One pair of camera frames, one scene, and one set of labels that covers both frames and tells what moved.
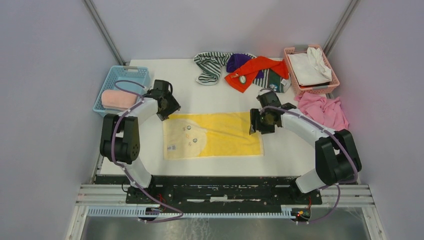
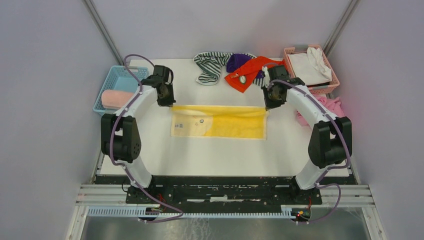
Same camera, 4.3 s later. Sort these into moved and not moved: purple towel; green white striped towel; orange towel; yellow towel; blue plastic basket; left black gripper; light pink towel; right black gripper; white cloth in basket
Moved: right black gripper; yellow towel; left black gripper
Not moved: purple towel; blue plastic basket; orange towel; light pink towel; green white striped towel; white cloth in basket
